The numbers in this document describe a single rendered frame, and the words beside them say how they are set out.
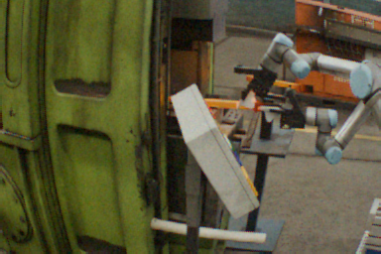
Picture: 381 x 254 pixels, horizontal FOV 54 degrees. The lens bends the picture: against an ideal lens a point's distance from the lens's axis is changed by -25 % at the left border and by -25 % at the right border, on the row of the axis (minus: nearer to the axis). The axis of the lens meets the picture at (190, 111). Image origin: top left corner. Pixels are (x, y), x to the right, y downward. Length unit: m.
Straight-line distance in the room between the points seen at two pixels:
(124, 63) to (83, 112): 0.25
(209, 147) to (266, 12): 8.29
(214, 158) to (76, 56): 0.71
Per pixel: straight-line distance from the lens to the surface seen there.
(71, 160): 1.80
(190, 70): 2.13
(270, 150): 2.32
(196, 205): 1.39
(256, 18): 9.41
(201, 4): 1.65
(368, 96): 1.44
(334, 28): 5.06
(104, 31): 1.57
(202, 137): 1.12
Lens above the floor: 1.60
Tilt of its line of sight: 19 degrees down
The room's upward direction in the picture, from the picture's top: 2 degrees clockwise
